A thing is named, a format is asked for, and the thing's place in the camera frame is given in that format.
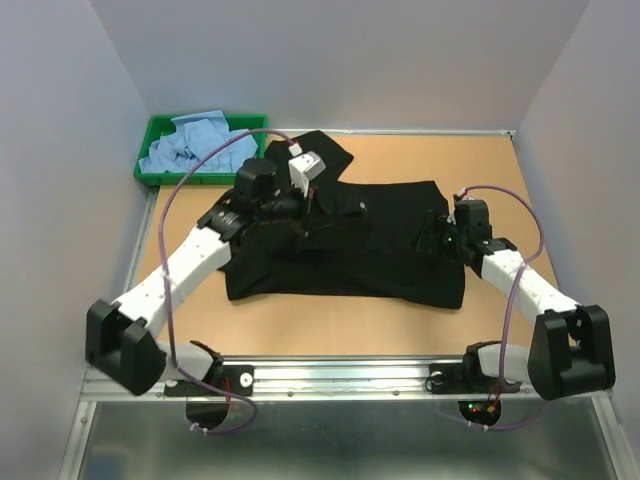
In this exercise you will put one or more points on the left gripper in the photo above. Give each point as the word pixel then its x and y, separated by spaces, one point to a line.
pixel 308 224

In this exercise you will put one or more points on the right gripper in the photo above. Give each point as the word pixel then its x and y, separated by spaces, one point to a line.
pixel 432 225

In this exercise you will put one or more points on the black long sleeve shirt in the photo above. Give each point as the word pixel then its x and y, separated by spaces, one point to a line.
pixel 373 257

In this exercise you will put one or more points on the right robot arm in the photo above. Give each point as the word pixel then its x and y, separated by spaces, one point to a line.
pixel 571 350

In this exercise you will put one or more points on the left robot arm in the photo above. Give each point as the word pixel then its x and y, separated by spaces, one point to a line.
pixel 121 336

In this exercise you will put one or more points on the light blue shirt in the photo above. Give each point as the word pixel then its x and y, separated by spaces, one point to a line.
pixel 196 136

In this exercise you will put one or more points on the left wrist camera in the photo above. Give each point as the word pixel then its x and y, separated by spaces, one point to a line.
pixel 303 169

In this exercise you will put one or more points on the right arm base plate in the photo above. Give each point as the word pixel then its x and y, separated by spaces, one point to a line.
pixel 457 378

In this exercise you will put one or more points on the aluminium mounting rail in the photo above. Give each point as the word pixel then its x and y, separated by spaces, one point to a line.
pixel 345 418

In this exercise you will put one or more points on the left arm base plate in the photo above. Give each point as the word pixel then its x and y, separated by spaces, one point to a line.
pixel 238 379

